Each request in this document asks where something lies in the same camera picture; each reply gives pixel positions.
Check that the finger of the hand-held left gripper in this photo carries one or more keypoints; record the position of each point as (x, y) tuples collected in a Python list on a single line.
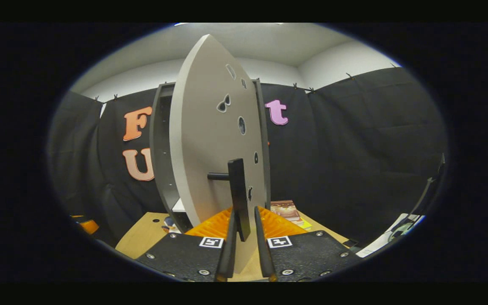
[(89, 226)]

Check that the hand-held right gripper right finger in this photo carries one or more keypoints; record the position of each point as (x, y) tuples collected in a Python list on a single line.
[(263, 254)]

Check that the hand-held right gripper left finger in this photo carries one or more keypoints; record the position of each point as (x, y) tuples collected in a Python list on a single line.
[(228, 254)]

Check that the grey cabinet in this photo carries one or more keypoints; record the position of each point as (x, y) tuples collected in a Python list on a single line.
[(161, 148)]

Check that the white cabinet door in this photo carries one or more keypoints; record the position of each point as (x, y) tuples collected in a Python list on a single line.
[(201, 127)]

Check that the brown cover book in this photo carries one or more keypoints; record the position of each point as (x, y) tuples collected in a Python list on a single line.
[(285, 209)]

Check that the yellow book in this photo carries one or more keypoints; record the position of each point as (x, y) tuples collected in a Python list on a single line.
[(304, 224)]

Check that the penguin plush toy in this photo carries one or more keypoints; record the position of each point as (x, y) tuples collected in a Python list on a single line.
[(171, 225)]

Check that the white flat object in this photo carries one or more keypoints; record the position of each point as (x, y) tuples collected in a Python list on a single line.
[(375, 245)]

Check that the black backdrop cloth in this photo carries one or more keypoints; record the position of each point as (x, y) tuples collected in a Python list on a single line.
[(354, 148)]

